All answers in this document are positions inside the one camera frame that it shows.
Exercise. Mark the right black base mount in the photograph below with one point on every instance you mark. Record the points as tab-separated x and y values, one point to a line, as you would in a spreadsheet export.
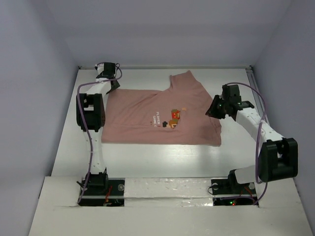
228	192

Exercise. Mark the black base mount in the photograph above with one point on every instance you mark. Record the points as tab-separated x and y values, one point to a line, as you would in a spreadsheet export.
228	192
101	191

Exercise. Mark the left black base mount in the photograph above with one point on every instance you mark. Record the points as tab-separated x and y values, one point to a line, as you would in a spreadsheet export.
101	191

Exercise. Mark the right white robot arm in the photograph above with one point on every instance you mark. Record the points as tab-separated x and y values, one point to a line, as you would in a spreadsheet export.
276	157

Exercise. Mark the pink printed t shirt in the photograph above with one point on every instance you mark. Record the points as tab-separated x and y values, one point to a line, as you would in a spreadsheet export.
175	116

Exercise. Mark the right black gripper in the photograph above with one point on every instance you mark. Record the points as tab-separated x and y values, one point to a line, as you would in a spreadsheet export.
212	111

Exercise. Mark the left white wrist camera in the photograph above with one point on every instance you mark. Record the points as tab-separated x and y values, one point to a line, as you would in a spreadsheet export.
100	69

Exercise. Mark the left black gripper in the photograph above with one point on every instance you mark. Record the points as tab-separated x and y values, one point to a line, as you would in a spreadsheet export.
116	86

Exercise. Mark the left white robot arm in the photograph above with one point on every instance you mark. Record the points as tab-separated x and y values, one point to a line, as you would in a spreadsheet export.
90	115

